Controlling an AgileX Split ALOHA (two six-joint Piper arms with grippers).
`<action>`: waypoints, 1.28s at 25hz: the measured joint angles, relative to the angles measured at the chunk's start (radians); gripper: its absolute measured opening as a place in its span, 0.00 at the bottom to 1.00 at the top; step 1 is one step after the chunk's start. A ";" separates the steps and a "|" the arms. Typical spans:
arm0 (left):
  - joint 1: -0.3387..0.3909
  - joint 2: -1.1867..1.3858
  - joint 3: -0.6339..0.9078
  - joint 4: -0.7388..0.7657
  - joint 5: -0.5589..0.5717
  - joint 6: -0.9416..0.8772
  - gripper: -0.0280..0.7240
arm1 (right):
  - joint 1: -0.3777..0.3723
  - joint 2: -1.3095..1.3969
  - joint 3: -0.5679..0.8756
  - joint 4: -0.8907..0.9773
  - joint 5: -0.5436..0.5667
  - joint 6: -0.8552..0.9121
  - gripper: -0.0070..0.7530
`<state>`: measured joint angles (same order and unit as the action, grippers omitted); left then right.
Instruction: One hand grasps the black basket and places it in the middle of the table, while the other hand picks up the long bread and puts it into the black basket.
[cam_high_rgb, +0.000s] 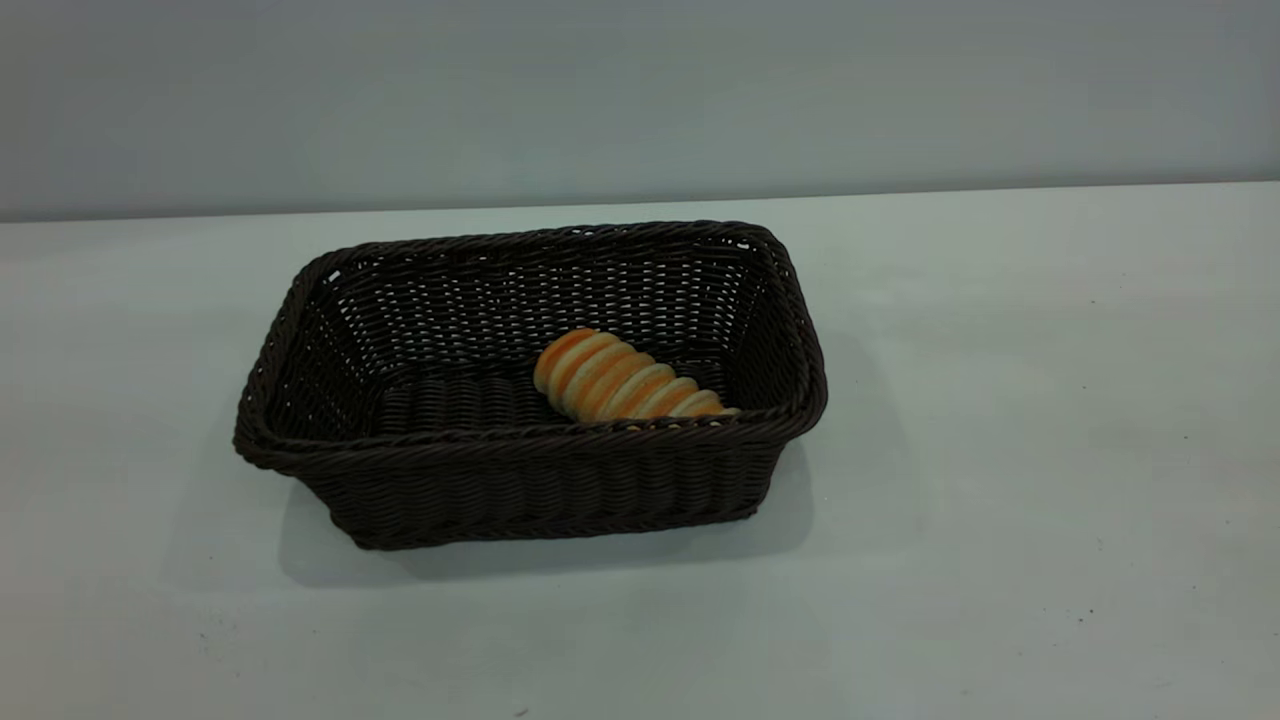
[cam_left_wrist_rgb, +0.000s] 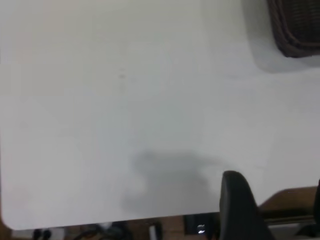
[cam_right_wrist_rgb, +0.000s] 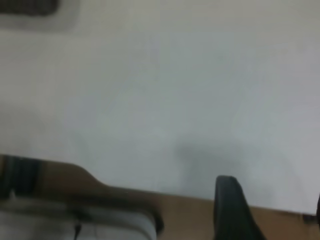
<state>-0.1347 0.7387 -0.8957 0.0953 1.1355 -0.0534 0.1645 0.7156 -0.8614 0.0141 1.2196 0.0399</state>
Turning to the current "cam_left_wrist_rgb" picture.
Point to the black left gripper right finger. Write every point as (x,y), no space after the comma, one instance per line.
(317,207)

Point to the dark brown woven wicker basket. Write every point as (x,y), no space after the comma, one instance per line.
(300,25)

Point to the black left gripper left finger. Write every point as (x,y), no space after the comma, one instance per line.
(237,207)

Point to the black box with light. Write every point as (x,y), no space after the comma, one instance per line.
(196,225)

